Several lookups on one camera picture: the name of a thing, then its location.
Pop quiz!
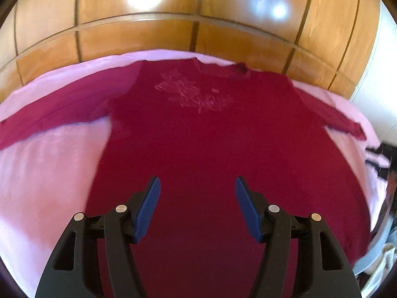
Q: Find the wooden wardrobe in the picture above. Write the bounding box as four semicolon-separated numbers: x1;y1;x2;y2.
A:
0;0;383;104

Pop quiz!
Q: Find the white cloth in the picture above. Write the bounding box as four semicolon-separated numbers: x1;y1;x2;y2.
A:
361;245;392;297

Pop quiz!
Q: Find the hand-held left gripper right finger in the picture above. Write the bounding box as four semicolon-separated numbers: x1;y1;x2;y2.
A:
234;176;362;298

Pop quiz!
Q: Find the grey bed base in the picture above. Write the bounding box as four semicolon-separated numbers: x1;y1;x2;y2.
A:
353;223;387;275

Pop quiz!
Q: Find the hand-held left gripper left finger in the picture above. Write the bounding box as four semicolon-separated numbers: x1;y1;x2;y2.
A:
35;176;161;298

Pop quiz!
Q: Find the pink blanket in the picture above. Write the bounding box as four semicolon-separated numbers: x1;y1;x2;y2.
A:
0;50;391;296

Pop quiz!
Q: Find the maroon long-sleeved shirt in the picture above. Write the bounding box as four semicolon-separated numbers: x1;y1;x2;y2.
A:
0;59;373;298

